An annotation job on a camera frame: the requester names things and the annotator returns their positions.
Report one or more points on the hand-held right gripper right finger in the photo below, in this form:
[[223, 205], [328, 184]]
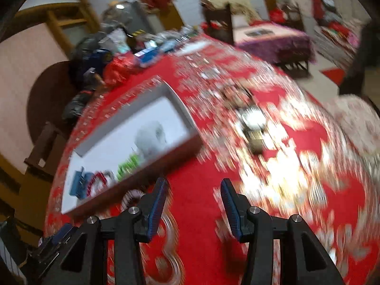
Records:
[[231, 210]]

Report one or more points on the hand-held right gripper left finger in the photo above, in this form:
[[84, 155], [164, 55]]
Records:
[[157, 204]]

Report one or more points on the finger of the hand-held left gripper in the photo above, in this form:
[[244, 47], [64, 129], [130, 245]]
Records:
[[63, 232]]

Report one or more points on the blue hair clip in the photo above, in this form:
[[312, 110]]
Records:
[[79, 182]]

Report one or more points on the white fluffy scrunchie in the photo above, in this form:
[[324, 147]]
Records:
[[150, 138]]

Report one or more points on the white cardboard box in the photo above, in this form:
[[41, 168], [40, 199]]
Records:
[[118, 142]]

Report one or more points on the red floral tablecloth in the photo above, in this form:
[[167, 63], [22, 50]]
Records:
[[207, 190]]

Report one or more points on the brown wooden chair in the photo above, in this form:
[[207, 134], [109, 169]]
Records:
[[44, 151]]

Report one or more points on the silver wrist watch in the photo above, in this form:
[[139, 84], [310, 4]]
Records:
[[252, 117]]

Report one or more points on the small black plastic bag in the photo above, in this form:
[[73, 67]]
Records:
[[75, 107]]

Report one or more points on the red plastic bag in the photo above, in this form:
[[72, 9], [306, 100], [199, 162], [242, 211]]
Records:
[[120, 68]]

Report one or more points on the hammer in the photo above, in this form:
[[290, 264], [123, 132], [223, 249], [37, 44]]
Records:
[[95, 77]]

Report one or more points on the round wooden tabletop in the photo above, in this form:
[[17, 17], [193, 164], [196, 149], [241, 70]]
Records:
[[47, 89]]

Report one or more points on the blue tissue box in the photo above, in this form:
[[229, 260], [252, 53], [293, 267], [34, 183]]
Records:
[[151, 55]]

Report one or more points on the floral cushioned chair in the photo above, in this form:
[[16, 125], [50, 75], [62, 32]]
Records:
[[356, 124]]

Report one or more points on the small wooden chair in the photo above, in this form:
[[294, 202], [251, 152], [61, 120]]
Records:
[[294, 68]]

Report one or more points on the blue bag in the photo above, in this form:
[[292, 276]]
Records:
[[101, 58]]

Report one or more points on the white papers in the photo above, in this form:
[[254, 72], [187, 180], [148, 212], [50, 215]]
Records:
[[193, 48]]

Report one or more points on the large black plastic bag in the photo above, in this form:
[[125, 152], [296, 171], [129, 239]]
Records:
[[86, 50]]

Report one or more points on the red floor mat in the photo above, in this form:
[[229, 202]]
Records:
[[334, 73]]

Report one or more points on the purple tablecloth table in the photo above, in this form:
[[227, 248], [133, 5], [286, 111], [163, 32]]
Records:
[[279, 46]]

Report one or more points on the dark tray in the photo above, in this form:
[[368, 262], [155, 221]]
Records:
[[256, 32]]

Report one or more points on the dark wooden chair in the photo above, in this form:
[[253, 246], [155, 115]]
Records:
[[219, 23]]

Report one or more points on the grey refrigerator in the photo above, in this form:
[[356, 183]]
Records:
[[139, 17]]

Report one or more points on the dark jacket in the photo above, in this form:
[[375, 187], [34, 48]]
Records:
[[362, 65]]

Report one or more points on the cluttered sofa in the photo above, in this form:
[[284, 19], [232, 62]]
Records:
[[335, 41]]

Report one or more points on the red shopping bag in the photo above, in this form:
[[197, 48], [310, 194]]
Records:
[[277, 14]]

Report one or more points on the wooden cabinet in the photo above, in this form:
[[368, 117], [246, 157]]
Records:
[[68, 20]]

